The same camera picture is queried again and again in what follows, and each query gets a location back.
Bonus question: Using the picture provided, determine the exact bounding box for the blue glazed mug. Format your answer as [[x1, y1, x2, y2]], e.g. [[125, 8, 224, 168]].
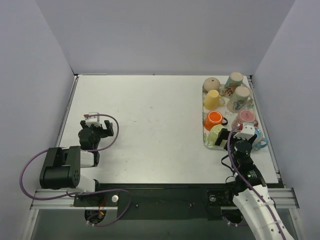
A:
[[252, 127, 269, 152]]

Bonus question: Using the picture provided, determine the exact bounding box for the light green mug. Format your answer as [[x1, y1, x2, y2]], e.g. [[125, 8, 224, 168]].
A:
[[206, 124, 227, 148]]

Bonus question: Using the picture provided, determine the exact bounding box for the orange mug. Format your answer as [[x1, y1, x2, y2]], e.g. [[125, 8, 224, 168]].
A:
[[203, 110, 229, 131]]

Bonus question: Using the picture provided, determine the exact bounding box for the pink patterned mug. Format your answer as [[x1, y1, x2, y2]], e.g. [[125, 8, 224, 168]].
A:
[[231, 109, 259, 128]]

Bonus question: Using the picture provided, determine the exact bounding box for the yellow mug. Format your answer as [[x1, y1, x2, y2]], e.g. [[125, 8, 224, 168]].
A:
[[203, 89, 226, 111]]

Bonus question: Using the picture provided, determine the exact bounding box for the beige round mug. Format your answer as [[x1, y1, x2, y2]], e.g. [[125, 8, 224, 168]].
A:
[[202, 77, 225, 96]]

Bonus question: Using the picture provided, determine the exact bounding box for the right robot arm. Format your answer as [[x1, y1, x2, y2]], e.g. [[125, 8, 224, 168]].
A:
[[215, 126, 293, 240]]

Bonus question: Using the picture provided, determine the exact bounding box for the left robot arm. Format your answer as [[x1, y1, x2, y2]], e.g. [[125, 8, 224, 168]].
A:
[[39, 117, 114, 206]]

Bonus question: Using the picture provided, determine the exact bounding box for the tall seahorse mug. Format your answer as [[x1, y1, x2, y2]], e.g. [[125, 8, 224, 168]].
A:
[[226, 85, 254, 113]]

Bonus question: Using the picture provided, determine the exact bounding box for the tall teal floral mug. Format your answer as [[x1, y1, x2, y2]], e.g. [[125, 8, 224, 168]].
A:
[[223, 72, 244, 98]]

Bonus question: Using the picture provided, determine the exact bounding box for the floral serving tray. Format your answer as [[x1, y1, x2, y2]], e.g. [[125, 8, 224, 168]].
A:
[[202, 84, 259, 150]]

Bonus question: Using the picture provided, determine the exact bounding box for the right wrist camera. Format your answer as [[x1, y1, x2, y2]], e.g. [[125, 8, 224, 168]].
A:
[[233, 122, 255, 140]]

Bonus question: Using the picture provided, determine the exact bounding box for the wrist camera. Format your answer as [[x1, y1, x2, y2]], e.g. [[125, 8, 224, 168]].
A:
[[84, 112, 101, 127], [233, 122, 255, 140]]

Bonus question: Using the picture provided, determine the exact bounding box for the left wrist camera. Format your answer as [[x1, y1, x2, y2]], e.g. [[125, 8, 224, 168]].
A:
[[84, 112, 101, 127]]

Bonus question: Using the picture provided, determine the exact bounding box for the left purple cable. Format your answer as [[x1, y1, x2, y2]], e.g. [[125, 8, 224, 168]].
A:
[[19, 113, 132, 228]]

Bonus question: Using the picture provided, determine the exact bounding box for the purple cable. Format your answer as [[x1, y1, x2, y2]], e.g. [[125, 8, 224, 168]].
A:
[[19, 113, 132, 228], [226, 124, 288, 240]]

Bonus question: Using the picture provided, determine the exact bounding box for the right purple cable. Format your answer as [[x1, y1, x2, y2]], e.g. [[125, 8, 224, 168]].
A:
[[226, 124, 288, 240]]

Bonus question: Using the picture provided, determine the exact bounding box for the aluminium rail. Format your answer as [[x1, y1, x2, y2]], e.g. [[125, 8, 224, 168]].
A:
[[31, 188, 300, 210]]

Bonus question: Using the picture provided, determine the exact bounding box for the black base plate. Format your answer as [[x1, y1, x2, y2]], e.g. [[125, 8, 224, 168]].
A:
[[74, 183, 245, 224]]

